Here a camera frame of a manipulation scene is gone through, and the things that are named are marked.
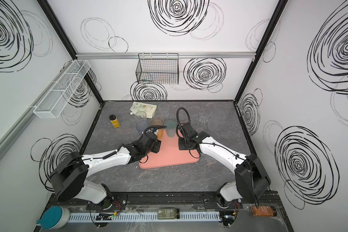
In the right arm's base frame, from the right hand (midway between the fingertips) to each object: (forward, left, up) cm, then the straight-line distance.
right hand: (179, 145), depth 84 cm
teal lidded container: (-36, +55, -1) cm, 66 cm away
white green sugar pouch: (+35, +25, -8) cm, 44 cm away
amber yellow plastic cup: (+17, +14, 0) cm, 22 cm away
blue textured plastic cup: (+14, +26, -1) cm, 29 cm away
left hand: (+4, +13, -1) cm, 13 cm away
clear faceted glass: (+26, +29, -5) cm, 39 cm away
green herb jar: (-33, +5, -5) cm, 34 cm away
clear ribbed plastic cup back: (+34, +12, -6) cm, 36 cm away
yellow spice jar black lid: (+19, +45, -2) cm, 49 cm away
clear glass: (+29, -19, -5) cm, 34 cm away
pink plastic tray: (-1, +7, -11) cm, 13 cm away
